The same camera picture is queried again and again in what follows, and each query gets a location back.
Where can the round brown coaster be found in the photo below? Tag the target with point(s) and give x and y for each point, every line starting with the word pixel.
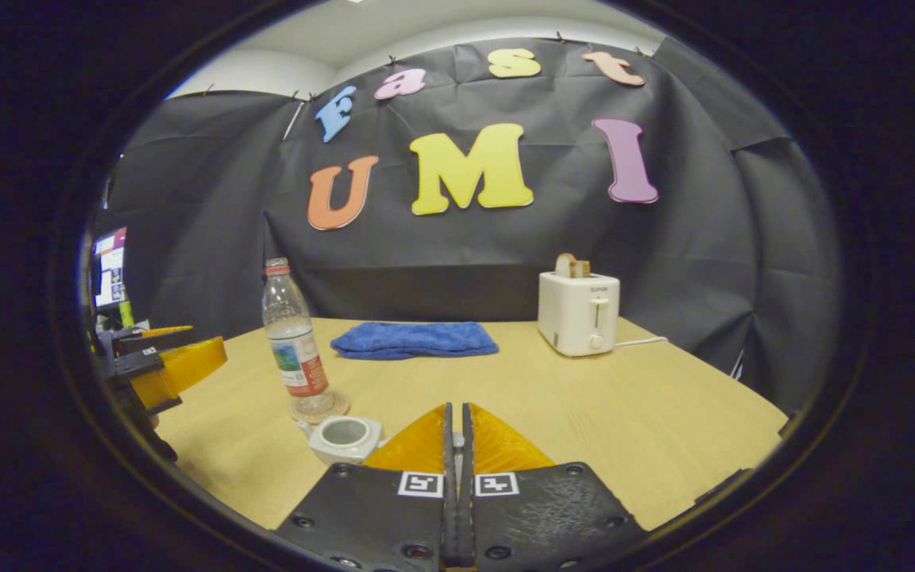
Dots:
pixel 330 409

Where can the white ceramic teacup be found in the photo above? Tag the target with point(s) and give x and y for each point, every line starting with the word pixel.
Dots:
pixel 342 441

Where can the white toaster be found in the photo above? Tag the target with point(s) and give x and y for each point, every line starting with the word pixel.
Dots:
pixel 577 314

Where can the clear plastic water bottle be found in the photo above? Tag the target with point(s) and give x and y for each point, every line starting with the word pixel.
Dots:
pixel 295 349

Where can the blue folded towel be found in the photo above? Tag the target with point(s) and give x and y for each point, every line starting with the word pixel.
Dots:
pixel 418 340

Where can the green drink bottle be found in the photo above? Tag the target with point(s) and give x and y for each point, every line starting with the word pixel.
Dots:
pixel 127 314

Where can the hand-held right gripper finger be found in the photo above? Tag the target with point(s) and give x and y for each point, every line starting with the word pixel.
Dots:
pixel 467 524
pixel 450 524

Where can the computer monitor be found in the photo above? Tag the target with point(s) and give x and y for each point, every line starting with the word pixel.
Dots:
pixel 110 266

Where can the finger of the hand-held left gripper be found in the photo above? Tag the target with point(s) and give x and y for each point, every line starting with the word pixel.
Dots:
pixel 187 365
pixel 156 340

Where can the bread slice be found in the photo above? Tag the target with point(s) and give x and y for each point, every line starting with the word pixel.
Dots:
pixel 571 266

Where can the white teacup lid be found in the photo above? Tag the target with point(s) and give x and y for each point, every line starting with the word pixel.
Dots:
pixel 458 449

